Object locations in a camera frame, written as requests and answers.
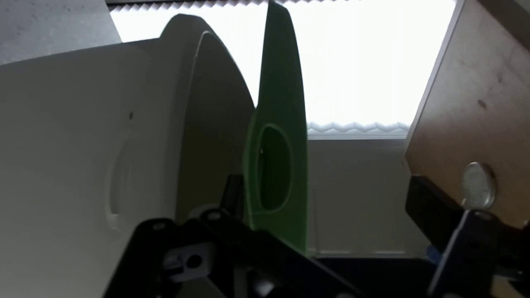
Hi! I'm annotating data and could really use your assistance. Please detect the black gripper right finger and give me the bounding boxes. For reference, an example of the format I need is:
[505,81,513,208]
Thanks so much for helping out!
[406,175,530,298]

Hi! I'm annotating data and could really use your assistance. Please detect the wooden wall shelf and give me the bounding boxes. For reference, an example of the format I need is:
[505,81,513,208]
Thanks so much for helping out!
[406,0,530,226]

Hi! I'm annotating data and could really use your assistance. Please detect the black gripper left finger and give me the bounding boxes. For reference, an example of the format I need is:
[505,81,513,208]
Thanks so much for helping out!
[103,173,359,298]

